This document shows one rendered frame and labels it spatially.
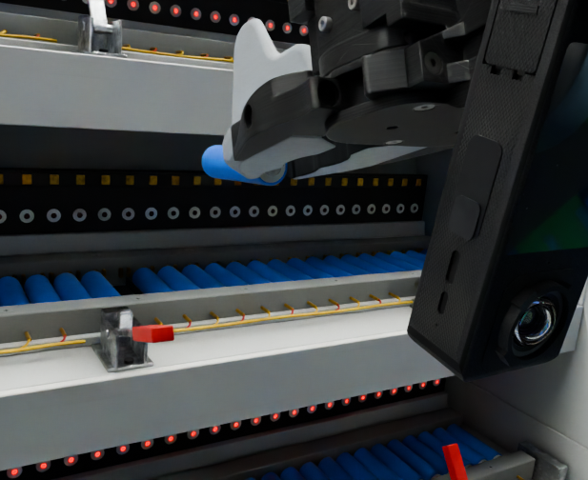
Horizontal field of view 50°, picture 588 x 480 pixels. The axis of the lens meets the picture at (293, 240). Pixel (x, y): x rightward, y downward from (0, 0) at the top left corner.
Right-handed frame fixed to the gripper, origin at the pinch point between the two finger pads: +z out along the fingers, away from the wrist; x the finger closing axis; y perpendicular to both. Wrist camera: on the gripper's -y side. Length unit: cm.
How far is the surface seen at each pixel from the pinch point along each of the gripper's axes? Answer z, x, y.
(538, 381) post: 17.2, -38.9, -17.5
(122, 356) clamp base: 13.4, 3.8, -8.9
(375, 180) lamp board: 26.4, -28.1, 4.9
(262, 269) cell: 22.4, -11.3, -3.8
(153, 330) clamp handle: 5.8, 4.2, -7.1
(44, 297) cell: 19.8, 7.1, -4.8
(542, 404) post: 17.1, -38.9, -19.7
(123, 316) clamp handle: 12.3, 3.9, -6.4
